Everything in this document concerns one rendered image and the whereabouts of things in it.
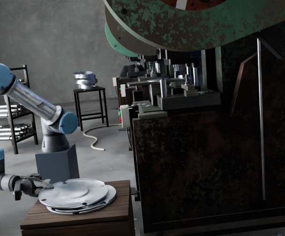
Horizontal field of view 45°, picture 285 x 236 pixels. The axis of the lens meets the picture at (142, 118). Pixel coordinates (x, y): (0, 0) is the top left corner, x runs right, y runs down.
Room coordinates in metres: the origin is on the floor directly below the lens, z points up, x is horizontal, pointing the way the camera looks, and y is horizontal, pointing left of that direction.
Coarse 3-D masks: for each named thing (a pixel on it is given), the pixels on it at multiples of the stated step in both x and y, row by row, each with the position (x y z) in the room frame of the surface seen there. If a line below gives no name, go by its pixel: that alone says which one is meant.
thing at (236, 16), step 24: (120, 0) 1.44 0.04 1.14; (144, 0) 1.44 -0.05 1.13; (240, 0) 1.47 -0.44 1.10; (264, 0) 1.48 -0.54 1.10; (120, 24) 1.60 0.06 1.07; (144, 24) 1.44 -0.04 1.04; (168, 24) 1.45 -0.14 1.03; (192, 24) 1.46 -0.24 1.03; (216, 24) 1.46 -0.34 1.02; (240, 24) 1.47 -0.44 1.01; (264, 24) 1.48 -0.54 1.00; (168, 48) 1.49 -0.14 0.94; (192, 48) 1.46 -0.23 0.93
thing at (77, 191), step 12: (72, 180) 1.53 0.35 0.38; (84, 180) 1.53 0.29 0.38; (96, 180) 1.51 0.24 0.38; (48, 192) 1.41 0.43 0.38; (60, 192) 1.39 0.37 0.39; (72, 192) 1.38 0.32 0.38; (84, 192) 1.38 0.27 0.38; (96, 192) 1.39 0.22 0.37; (48, 204) 1.29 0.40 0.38; (60, 204) 1.29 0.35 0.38; (72, 204) 1.28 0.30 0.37
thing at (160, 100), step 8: (160, 96) 1.78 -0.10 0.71; (168, 96) 1.75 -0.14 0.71; (176, 96) 1.72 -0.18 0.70; (184, 96) 1.70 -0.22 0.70; (192, 96) 1.70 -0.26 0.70; (200, 96) 1.71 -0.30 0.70; (208, 96) 1.71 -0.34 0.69; (216, 96) 1.71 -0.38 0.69; (160, 104) 1.73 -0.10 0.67; (168, 104) 1.70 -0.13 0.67; (176, 104) 1.70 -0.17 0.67; (184, 104) 1.70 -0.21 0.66; (192, 104) 1.70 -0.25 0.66; (200, 104) 1.71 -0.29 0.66; (208, 104) 1.71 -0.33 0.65; (216, 104) 1.71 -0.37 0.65
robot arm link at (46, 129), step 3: (42, 120) 1.87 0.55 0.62; (42, 123) 1.88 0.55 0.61; (45, 123) 1.85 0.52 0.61; (42, 126) 1.88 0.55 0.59; (45, 126) 1.86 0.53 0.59; (48, 126) 1.83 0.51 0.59; (42, 129) 1.89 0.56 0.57; (45, 129) 1.86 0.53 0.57; (48, 129) 1.86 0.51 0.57; (51, 129) 1.83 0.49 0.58; (45, 132) 1.86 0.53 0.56; (48, 132) 1.86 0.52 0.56; (51, 132) 1.86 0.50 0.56; (54, 132) 1.86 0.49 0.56
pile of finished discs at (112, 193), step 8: (112, 192) 1.40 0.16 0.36; (104, 200) 1.32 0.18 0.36; (112, 200) 1.33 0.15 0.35; (48, 208) 1.30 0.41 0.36; (56, 208) 1.31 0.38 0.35; (64, 208) 1.28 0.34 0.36; (72, 208) 1.27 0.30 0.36; (80, 208) 1.27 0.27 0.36; (88, 208) 1.25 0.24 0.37; (96, 208) 1.26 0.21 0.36
